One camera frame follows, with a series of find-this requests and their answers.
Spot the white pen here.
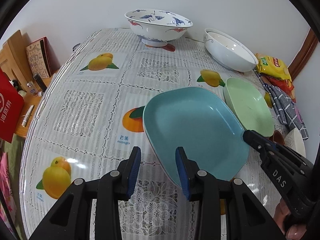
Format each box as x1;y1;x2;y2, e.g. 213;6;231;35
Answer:
22;105;34;127

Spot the large crane-patterned bowl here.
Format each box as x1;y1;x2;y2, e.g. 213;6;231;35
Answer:
124;9;194;48

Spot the person's right hand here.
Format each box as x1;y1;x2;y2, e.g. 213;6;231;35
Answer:
273;199;308;240

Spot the grey checked folded cloth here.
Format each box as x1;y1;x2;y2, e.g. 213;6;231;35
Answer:
254;69;309;140

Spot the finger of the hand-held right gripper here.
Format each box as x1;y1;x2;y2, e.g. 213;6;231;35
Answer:
242;129;278;156

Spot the fruit-print lace tablecloth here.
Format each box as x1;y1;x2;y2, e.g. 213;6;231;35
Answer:
19;27;310;240

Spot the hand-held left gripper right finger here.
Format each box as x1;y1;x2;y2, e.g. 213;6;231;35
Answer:
175;147;287;240

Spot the green plate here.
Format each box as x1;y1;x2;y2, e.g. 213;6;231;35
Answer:
223;77;275;137

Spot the brown clay saucer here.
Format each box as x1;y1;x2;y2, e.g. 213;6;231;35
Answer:
269;130;285;145

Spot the pink floral bag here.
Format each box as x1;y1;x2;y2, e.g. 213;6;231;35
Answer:
0;152;18;230

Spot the red chips bag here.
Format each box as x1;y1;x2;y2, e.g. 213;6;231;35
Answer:
262;76;296;101

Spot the illustrated notebook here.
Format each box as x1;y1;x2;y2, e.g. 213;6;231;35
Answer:
26;37;52;79

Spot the wooden side cabinet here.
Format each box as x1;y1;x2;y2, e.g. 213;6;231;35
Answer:
0;30;59;139

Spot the small white bowl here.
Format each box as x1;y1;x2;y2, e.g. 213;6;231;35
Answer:
284;127;307;157

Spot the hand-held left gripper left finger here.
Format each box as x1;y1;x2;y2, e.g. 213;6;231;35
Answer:
29;146;142;240

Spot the wooden door frame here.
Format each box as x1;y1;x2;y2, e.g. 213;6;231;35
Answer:
287;27;318;80

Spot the yellow chips bag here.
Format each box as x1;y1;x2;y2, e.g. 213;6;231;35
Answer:
254;53;292;82

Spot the red paper bag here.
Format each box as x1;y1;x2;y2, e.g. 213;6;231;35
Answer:
0;69;25;143

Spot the white bowl with grey scrollwork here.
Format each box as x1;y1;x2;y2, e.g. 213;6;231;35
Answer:
204;28;259;72

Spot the black bottle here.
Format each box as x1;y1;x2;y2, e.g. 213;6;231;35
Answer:
34;73;47;92

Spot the blue plate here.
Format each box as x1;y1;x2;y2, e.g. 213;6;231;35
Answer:
142;87;250;188

